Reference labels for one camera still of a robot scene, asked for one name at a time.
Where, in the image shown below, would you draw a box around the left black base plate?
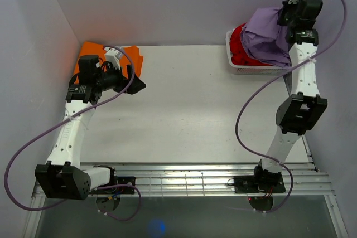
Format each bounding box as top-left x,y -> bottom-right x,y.
90,176 -> 136,195

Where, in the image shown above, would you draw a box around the white plastic basket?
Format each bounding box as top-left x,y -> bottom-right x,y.
225,30 -> 285,76

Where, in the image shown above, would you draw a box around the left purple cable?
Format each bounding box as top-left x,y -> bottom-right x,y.
3,45 -> 136,212

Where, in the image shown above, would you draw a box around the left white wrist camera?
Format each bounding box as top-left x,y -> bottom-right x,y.
104,47 -> 123,70

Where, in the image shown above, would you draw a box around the aluminium rail frame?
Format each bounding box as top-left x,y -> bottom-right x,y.
32,137 -> 335,198

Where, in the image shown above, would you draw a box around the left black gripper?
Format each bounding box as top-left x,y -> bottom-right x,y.
95,62 -> 146,95

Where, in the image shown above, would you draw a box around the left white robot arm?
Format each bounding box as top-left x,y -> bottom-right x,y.
35,50 -> 146,200

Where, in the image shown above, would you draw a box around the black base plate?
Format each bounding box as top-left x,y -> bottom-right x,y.
90,176 -> 136,195
233,174 -> 286,193

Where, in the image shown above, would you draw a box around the purple cable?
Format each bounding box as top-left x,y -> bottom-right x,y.
3,45 -> 136,212
235,0 -> 348,213

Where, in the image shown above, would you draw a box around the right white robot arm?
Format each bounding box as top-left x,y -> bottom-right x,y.
252,0 -> 327,192

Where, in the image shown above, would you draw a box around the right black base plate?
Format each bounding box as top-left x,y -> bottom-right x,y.
233,174 -> 286,193

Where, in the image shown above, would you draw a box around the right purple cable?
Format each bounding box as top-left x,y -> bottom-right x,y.
235,0 -> 348,213

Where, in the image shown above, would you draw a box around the folded orange trousers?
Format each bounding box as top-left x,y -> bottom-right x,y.
78,41 -> 143,77

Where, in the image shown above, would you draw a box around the red trousers in basket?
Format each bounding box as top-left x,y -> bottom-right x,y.
229,23 -> 272,67

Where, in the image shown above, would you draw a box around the purple trousers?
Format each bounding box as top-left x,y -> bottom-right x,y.
240,7 -> 291,68

